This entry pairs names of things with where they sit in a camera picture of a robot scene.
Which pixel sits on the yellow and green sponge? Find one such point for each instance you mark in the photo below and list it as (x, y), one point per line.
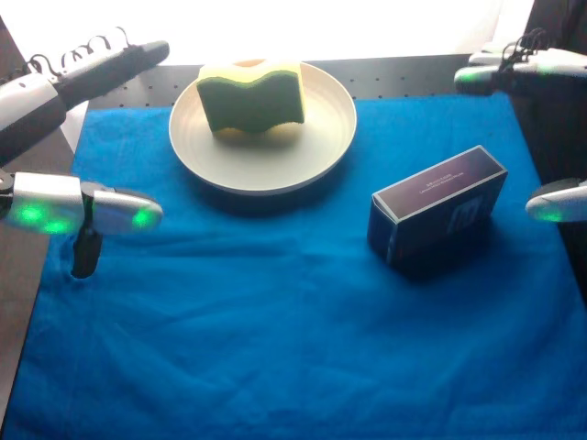
(252, 103)

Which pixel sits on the white and black left hand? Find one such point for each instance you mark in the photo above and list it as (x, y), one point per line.
(105, 69)

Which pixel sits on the blue table cloth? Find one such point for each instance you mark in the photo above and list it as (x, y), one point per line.
(275, 344)

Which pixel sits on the cream round plate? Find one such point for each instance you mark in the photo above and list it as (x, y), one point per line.
(321, 137)

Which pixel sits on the white and black right hand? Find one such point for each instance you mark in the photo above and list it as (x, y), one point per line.
(559, 62)

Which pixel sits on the dark purple box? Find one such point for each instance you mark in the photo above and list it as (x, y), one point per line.
(440, 206)

